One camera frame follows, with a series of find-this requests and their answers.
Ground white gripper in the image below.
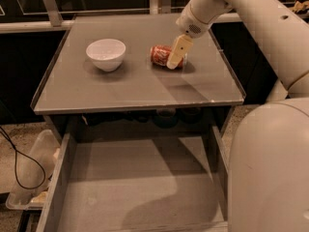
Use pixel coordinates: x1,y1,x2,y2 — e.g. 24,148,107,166
166,0,226,70

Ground red coke can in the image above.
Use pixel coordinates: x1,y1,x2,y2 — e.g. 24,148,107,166
150,44,172,67

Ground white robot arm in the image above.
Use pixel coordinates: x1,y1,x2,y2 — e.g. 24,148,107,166
167,0,309,232

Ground grey cabinet with top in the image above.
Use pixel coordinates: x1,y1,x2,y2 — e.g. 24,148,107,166
30,13,247,143

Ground open grey top drawer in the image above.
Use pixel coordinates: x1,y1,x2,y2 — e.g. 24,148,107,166
36,129,228,232

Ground white ceramic bowl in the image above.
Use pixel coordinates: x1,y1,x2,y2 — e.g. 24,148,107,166
86,39,126,72

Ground metal railing with glass panels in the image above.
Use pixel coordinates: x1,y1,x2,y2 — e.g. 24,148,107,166
0,0,309,35

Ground clear plastic bin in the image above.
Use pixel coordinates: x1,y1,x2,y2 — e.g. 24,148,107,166
6,130,60,210

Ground black cable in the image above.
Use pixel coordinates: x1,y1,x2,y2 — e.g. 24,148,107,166
0,126,47,190

